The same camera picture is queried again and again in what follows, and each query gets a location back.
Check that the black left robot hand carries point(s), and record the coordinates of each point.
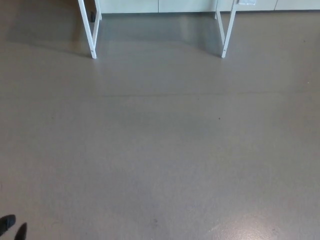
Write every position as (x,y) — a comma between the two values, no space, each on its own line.
(7,222)

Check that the white desk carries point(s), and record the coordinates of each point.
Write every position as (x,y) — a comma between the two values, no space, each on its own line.
(89,37)

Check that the white cabinet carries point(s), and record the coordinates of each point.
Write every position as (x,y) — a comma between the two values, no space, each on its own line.
(175,5)

